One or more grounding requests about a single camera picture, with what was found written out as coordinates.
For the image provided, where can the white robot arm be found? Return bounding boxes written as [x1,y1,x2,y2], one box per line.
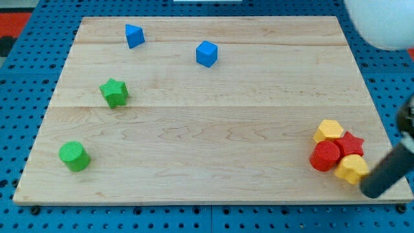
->
[343,0,413,50]

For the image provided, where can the blue cube block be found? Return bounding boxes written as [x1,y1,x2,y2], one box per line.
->
[196,41,218,67]

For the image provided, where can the wooden board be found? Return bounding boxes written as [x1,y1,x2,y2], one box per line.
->
[12,16,414,206]

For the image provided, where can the green star block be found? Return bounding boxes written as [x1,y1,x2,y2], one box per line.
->
[100,78,129,109]

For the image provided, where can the blue triangular prism block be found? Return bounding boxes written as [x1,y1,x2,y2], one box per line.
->
[125,25,145,49]

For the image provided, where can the yellow hexagon block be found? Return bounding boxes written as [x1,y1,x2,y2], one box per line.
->
[313,119,344,143]

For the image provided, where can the red cylinder block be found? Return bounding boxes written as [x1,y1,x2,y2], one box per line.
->
[309,140,340,172]

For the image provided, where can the green cylinder block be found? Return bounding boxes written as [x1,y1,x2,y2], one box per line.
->
[58,141,91,172]

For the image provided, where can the red star block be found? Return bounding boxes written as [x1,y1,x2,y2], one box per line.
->
[333,131,364,158]

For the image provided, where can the blue perforated base mat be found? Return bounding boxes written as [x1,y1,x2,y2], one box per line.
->
[1,0,413,232]

